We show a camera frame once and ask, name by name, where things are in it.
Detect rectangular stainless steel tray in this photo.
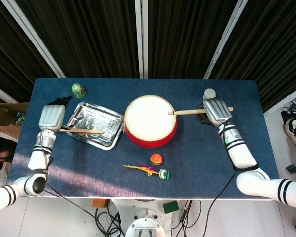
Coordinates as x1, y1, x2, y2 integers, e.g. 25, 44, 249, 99
65, 101, 123, 151

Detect green block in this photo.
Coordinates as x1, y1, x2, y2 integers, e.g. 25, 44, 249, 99
162, 200, 180, 214

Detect wooden drumstick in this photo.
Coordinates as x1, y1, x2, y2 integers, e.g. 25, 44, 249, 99
168, 106, 234, 116
56, 128, 105, 135

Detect green painted doll figure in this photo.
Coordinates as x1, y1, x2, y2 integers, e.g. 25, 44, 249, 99
71, 83, 87, 98

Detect orange and gold ball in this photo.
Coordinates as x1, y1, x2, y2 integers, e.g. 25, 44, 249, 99
149, 153, 163, 166

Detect blue table cloth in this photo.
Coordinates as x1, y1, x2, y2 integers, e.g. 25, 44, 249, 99
6, 78, 280, 201

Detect white metal frame post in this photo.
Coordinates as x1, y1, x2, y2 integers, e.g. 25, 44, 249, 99
134, 0, 149, 79
263, 83, 296, 115
202, 0, 250, 80
0, 0, 66, 79
0, 81, 19, 104

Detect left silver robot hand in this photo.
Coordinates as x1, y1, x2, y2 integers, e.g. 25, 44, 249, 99
38, 95, 74, 132

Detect orange block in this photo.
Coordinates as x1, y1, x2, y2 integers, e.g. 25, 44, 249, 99
91, 199, 107, 209

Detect feather shuttlecock with green base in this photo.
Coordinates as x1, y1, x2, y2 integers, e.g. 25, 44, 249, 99
123, 161, 172, 180

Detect dark trouser leg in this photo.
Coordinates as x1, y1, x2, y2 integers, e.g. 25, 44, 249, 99
0, 134, 15, 171

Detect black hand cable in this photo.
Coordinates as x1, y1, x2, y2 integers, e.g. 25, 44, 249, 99
203, 123, 238, 237
45, 170, 120, 237

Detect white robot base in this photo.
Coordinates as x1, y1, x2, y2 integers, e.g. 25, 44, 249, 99
112, 198, 181, 237

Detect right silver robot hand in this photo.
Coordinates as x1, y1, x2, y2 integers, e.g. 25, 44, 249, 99
196, 98, 234, 127

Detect black pleated curtain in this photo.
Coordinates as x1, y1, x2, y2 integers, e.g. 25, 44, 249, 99
0, 0, 296, 113

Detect red drum with white head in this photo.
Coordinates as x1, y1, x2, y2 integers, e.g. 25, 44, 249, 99
123, 95, 179, 150

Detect white plastic jar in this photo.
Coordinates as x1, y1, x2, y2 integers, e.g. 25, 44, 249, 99
203, 88, 217, 100

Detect cardboard box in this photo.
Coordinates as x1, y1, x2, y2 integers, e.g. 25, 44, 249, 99
0, 101, 30, 135

